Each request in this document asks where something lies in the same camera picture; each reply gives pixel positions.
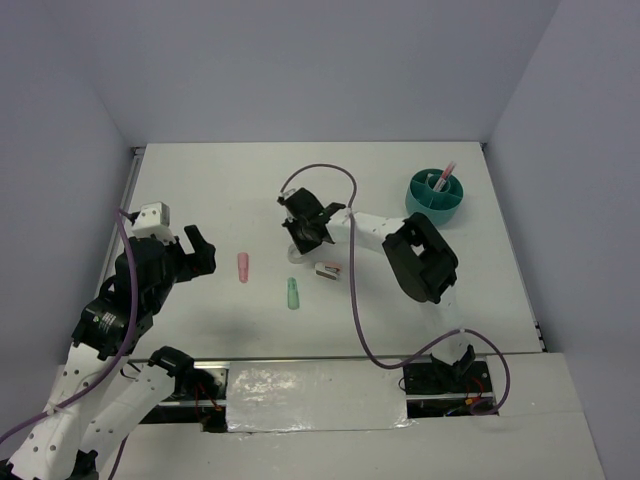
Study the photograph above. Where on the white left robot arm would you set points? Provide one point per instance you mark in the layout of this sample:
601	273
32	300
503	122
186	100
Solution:
75	434

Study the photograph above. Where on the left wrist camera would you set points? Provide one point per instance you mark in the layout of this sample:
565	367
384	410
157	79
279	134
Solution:
153	221

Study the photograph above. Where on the pink translucent pen cap tube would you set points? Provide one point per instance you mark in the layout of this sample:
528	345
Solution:
243	266

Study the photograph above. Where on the pink pen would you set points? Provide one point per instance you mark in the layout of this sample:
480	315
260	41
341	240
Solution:
452	166

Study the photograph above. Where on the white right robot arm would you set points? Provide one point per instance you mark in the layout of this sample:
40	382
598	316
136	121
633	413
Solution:
422	262

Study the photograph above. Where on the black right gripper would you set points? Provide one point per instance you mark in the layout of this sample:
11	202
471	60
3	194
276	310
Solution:
303	246

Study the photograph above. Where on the silver foil cover plate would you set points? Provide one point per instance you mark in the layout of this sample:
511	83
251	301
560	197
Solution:
313	396

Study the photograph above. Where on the pink white stapler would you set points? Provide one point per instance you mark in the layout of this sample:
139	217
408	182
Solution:
328	270

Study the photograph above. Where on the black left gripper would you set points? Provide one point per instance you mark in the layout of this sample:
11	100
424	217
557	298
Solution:
201	262

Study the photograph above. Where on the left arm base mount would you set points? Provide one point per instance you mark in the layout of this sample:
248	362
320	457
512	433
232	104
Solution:
199	396

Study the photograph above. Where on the teal round divided container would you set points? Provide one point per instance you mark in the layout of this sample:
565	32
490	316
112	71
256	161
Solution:
438	207

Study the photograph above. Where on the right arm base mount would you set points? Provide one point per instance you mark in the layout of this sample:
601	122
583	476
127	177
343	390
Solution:
434	389

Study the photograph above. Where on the green glue stick tube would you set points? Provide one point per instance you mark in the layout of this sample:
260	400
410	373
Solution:
293	301

